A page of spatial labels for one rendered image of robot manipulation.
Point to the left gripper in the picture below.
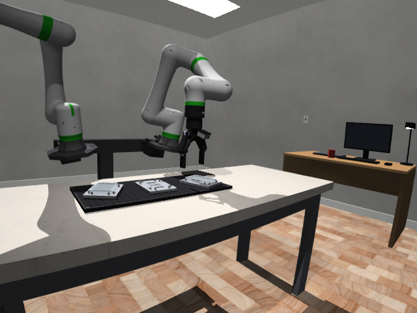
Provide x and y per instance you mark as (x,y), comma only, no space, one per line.
(192,124)

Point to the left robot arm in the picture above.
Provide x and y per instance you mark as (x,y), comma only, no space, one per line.
(205,85)

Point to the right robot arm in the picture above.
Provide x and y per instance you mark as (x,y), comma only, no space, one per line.
(53,34)

